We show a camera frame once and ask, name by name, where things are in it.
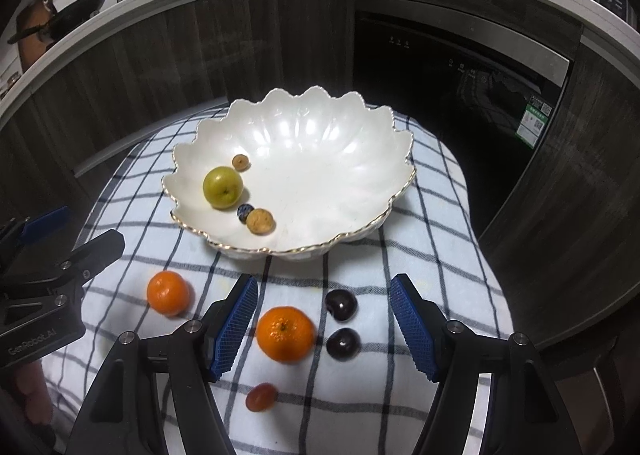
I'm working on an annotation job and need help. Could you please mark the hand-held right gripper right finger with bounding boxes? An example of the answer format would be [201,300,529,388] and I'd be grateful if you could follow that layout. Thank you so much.
[389,273,583,455]

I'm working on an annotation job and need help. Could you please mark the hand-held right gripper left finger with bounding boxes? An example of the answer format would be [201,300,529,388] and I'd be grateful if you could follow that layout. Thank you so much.
[70,273,259,455]

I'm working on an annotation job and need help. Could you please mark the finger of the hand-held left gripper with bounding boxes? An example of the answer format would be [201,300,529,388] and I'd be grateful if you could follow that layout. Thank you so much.
[0,229,126,305]
[0,206,69,261]

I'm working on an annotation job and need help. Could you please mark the orange tangerine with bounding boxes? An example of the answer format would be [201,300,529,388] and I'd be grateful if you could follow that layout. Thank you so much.
[146,270,191,314]
[256,306,317,363]

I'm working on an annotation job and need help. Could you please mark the red grape tomato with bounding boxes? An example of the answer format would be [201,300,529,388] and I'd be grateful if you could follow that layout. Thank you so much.
[245,382,278,412]

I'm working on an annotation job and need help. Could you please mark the large brown longan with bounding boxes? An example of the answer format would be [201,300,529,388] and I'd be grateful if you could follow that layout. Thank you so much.
[246,208,275,236]

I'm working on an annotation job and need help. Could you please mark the yellow-green apple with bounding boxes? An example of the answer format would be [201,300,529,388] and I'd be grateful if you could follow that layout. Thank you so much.
[202,166,245,209]

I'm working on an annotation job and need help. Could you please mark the white scalloped bowl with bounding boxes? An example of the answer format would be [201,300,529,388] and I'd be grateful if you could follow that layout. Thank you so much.
[161,85,417,260]

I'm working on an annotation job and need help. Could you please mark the person's left hand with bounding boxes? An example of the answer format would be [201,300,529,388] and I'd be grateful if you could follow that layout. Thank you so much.
[0,360,55,441]

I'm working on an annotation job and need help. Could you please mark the white black checked cloth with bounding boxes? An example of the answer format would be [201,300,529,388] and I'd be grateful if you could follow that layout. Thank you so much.
[40,102,516,455]

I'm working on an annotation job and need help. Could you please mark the wooden cutting board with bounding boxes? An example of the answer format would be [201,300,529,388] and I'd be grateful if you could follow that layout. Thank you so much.
[19,0,56,73]

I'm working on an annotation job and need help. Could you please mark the built-in black dishwasher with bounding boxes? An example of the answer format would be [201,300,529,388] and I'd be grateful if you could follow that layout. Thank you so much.
[352,10,573,236]

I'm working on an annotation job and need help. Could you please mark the black wok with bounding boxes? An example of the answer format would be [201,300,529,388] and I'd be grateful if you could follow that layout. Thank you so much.
[7,0,108,45]

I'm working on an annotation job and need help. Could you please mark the green label sticker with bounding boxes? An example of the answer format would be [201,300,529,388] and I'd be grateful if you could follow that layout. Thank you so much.
[517,96,553,150]

